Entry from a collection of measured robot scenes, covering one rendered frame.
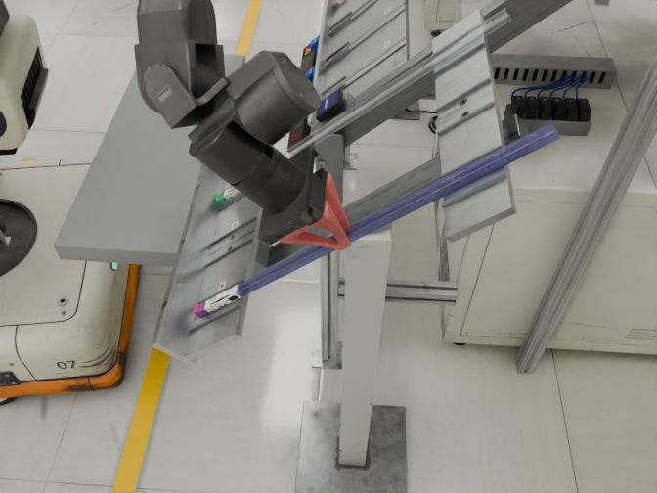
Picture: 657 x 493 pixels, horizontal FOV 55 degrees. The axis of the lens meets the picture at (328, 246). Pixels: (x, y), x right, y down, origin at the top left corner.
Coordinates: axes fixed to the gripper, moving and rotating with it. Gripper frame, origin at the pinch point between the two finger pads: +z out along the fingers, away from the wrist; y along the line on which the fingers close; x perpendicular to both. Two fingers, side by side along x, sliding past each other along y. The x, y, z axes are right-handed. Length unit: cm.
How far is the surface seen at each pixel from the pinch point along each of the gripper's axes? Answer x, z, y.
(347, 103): 7.9, 7.6, 37.7
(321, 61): 17, 9, 59
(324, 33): 17, 9, 69
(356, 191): 60, 69, 96
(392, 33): 1, 10, 54
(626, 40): -27, 63, 89
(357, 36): 9, 11, 62
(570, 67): -17, 48, 70
